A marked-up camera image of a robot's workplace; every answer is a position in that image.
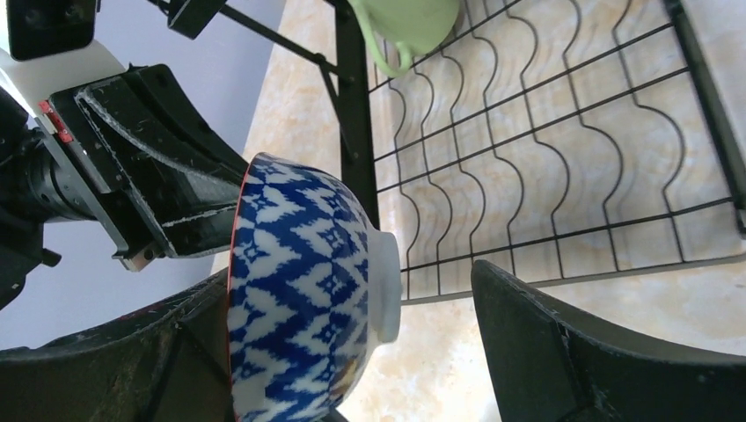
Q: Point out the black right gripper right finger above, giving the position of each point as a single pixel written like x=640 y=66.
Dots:
x=550 y=361

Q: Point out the black wire dish rack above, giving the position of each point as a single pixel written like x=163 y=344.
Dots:
x=561 y=140

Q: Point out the red patterned bowl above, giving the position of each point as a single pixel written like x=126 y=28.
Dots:
x=314 y=288

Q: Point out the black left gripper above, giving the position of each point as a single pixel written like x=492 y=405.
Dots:
x=182 y=178

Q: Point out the green white mug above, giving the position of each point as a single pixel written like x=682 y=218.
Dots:
x=413 y=27

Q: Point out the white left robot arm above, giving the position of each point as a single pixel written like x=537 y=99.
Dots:
x=60 y=33

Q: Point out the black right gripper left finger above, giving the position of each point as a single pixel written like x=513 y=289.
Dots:
x=165 y=362

